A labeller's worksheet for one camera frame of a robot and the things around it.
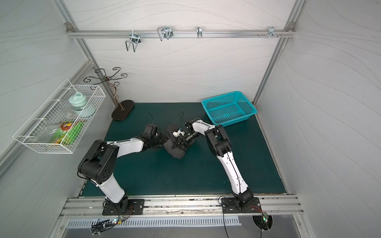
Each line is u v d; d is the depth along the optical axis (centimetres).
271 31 77
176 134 95
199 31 78
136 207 74
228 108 118
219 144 65
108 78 92
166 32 76
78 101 66
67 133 57
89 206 75
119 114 111
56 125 66
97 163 48
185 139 87
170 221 70
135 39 78
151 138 76
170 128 99
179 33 78
